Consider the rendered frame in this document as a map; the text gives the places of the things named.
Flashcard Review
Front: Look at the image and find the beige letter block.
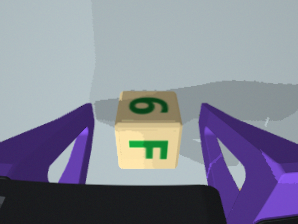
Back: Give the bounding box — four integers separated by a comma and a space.
115, 91, 183, 169

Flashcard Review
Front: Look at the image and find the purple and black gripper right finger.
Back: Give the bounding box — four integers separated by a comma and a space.
199, 103, 298, 224

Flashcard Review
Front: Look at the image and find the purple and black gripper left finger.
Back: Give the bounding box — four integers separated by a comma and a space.
0, 103, 95, 184

